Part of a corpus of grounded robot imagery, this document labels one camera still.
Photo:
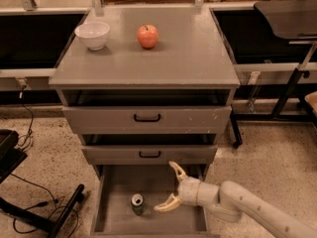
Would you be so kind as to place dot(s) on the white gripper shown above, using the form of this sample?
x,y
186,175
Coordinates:
x,y
188,191

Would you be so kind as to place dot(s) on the green soda can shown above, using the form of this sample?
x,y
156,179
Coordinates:
x,y
138,204

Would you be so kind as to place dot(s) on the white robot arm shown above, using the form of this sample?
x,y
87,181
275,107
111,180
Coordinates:
x,y
229,201

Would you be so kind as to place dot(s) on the grey open bottom drawer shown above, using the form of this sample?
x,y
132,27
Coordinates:
x,y
114,217

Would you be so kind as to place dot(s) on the grey top drawer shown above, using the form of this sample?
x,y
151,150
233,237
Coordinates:
x,y
147,120

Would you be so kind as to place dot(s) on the grey middle drawer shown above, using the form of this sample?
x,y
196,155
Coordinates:
x,y
149,154

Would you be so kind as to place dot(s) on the red apple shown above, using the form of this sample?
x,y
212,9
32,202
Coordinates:
x,y
148,36

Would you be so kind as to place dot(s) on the black stand base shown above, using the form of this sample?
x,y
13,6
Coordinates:
x,y
31,214

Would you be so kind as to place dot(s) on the white ceramic bowl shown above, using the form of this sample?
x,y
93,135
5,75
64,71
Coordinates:
x,y
94,35

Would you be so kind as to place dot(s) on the black rolling side table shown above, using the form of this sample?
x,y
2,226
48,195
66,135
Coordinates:
x,y
272,46

